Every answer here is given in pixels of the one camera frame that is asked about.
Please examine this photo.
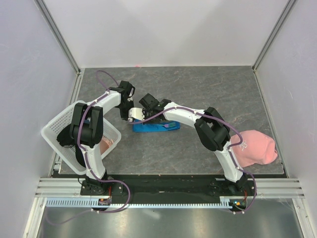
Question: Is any white plastic perforated basket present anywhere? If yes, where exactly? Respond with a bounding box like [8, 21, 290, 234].
[41, 100, 121, 175]

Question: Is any light blue cable duct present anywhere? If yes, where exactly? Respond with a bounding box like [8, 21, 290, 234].
[46, 197, 232, 209]

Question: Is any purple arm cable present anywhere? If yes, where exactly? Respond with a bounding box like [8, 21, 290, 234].
[127, 108, 257, 214]
[78, 70, 136, 184]

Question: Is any pink baseball cap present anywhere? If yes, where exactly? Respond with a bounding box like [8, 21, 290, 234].
[232, 130, 278, 168]

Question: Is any right aluminium frame post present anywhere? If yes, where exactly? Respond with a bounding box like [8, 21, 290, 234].
[252, 0, 299, 72]

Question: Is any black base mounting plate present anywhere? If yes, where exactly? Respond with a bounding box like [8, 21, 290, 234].
[80, 174, 255, 203]

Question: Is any left aluminium frame post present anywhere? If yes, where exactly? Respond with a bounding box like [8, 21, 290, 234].
[33, 0, 82, 75]

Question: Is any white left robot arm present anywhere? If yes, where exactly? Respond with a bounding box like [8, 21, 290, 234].
[69, 86, 135, 195]

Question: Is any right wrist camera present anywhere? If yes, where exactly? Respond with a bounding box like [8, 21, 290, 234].
[128, 93, 159, 121]

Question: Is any blue cloth napkin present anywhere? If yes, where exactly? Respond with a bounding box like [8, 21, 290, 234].
[131, 120, 180, 133]

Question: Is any iridescent rainbow fork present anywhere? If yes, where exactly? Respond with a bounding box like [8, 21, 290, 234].
[161, 122, 178, 130]

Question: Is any pink cap in basket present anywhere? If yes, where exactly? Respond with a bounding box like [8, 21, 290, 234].
[100, 137, 113, 158]

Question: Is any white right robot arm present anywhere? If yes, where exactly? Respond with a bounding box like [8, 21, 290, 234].
[139, 98, 247, 195]

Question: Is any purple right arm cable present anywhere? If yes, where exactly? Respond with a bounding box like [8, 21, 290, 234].
[127, 108, 257, 214]

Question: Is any aluminium frame post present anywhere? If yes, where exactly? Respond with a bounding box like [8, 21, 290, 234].
[252, 0, 299, 72]
[33, 0, 82, 75]

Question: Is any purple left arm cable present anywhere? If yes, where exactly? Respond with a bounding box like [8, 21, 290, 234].
[78, 70, 136, 184]

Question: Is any black cloth in basket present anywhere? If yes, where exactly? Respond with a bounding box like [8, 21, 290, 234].
[56, 124, 86, 167]

